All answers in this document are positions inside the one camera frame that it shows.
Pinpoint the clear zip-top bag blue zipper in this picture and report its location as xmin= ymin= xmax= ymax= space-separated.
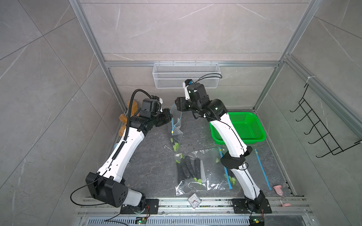
xmin=212 ymin=147 xmax=272 ymax=190

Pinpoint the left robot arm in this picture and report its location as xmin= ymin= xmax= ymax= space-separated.
xmin=85 ymin=89 xmax=173 ymax=211

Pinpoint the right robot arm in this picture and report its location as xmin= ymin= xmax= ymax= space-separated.
xmin=175 ymin=79 xmax=266 ymax=213

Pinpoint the brown teddy bear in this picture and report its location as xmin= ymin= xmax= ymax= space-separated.
xmin=118 ymin=99 xmax=139 ymax=137

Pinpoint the green plastic basket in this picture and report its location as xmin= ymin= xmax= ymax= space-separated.
xmin=208 ymin=111 xmax=267 ymax=145

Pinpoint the small white clock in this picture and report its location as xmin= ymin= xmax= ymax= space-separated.
xmin=188 ymin=193 xmax=202 ymax=209

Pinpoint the pink sand timer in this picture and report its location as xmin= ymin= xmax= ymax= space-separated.
xmin=273 ymin=185 xmax=292 ymax=207

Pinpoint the white wire wall basket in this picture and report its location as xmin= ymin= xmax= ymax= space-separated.
xmin=152 ymin=63 xmax=222 ymax=89

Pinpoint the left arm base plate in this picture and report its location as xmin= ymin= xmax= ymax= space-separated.
xmin=120 ymin=199 xmax=159 ymax=214

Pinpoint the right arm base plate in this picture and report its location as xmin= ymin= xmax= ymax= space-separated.
xmin=231 ymin=199 xmax=272 ymax=214

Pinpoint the black wall hook rack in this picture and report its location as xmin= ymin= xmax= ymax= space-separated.
xmin=289 ymin=84 xmax=362 ymax=158

